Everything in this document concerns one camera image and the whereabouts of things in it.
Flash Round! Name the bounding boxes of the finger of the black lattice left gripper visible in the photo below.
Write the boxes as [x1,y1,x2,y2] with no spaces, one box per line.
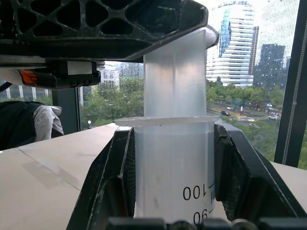
[0,0,208,63]

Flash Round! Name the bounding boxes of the clear tape strip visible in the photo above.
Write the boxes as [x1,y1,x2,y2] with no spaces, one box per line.
[22,160,83,190]

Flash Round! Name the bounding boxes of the black and white clothing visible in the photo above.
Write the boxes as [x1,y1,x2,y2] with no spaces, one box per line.
[0,100,45,151]

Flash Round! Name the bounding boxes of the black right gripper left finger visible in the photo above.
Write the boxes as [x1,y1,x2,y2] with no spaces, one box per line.
[66,126,136,230]

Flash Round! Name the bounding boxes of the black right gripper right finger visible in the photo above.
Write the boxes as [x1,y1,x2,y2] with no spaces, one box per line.
[214,121,307,222]

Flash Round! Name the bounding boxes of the translucent plastic syringe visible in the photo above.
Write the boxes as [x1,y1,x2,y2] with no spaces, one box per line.
[114,25,220,226]

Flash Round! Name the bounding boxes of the grey cloth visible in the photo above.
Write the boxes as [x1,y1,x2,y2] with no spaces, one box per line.
[33,104,65,142]

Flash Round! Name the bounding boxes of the black window frame post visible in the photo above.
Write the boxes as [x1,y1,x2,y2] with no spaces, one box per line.
[51,86,81,134]
[274,0,307,168]

